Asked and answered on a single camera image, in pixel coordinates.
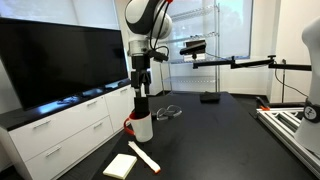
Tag flat black block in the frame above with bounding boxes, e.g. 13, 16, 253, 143
199, 91, 222, 104

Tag orange black clamp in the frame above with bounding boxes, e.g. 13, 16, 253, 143
255, 96, 272, 112

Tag white mug red inside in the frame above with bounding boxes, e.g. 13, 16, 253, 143
123, 111, 155, 144

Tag aluminium extrusion frame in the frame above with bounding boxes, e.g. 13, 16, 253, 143
255, 106, 320, 179

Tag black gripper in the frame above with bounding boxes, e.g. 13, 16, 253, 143
130, 68, 153, 100

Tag thin black cable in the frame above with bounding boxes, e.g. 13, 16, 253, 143
274, 68, 308, 99

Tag black stereo camera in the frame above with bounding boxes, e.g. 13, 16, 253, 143
179, 41, 207, 57

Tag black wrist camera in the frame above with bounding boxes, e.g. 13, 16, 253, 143
148, 49, 170, 63

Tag white window blind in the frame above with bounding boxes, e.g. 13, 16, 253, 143
0, 0, 120, 31

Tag large black flat television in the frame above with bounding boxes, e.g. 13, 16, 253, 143
0, 17, 130, 111

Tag chrome wire shelf rack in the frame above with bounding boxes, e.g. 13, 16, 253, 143
153, 3, 223, 96

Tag clear safety glasses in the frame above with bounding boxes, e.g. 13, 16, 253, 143
155, 104, 184, 122

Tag white strip orange tip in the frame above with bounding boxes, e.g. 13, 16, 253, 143
127, 140, 162, 175

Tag pale yellow sticky notepad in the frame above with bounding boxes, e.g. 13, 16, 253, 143
102, 153, 138, 180

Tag white drawer cabinet black top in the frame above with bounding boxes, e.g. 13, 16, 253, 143
0, 77, 148, 180

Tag tall black box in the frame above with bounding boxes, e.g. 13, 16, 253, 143
133, 95, 150, 120

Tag thin metal stand pole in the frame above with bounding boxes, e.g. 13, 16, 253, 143
281, 58, 287, 104

